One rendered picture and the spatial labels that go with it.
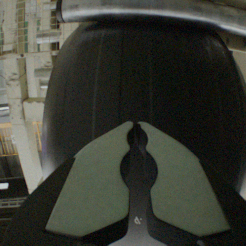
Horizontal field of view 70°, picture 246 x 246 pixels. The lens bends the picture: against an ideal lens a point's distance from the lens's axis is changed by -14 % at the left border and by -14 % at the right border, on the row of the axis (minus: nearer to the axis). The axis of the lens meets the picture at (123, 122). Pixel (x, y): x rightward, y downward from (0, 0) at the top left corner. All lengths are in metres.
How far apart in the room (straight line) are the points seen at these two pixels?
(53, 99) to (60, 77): 0.03
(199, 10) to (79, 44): 0.17
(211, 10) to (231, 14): 0.03
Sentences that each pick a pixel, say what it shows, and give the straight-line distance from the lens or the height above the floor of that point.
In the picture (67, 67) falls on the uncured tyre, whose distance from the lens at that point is 0.25.
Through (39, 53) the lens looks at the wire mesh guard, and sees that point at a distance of 0.84.
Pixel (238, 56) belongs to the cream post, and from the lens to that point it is 0.52.
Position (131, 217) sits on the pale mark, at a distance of 0.24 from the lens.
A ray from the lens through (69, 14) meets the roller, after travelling 0.30.
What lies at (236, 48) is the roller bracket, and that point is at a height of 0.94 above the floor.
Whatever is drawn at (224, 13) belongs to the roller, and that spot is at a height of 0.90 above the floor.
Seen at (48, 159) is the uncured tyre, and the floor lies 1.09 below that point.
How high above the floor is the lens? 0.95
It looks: 23 degrees up
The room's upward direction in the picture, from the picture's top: 179 degrees counter-clockwise
